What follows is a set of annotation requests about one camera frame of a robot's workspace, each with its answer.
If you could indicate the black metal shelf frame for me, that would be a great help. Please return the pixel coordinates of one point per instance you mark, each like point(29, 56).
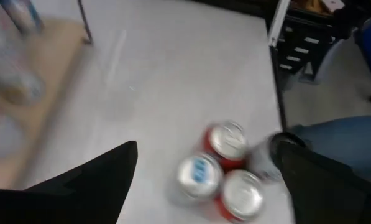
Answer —
point(85, 25)

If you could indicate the wooden shelf board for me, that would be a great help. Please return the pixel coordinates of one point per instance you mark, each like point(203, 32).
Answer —
point(54, 77)

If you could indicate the person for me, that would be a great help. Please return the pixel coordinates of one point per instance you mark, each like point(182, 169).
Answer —
point(343, 140)

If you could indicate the black drawer cabinet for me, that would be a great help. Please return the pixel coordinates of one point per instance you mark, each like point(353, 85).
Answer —
point(306, 43)

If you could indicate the red Fanta strawberry can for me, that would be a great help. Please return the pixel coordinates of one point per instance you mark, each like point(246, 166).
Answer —
point(227, 143)
point(242, 194)

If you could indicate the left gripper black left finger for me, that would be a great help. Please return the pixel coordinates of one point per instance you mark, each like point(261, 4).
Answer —
point(64, 202)

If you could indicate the Celsius Tropical Vibe can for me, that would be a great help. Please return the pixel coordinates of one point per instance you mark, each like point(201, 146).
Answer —
point(14, 81)

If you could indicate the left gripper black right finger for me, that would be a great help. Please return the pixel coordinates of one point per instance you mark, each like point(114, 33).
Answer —
point(334, 199)

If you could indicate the Celsius Peach Vibe can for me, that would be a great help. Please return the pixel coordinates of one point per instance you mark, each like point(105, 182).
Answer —
point(259, 165)

